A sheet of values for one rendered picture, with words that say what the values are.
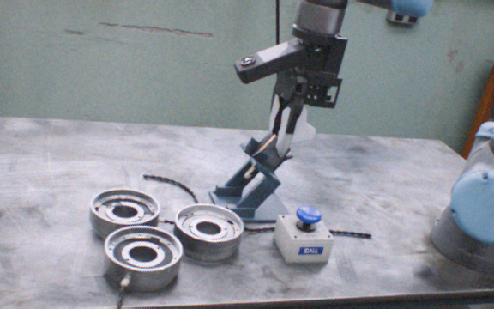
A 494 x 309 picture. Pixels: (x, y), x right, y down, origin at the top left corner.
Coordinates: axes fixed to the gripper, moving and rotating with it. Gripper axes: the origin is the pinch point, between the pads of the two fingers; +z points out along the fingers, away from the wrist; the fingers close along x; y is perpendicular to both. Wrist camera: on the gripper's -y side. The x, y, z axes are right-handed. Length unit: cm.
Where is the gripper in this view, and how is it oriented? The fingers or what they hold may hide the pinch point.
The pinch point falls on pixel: (274, 144)
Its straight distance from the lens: 96.9
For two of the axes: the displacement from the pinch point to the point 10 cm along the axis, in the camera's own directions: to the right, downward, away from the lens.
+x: -2.9, -4.5, 8.5
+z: -2.0, 8.9, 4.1
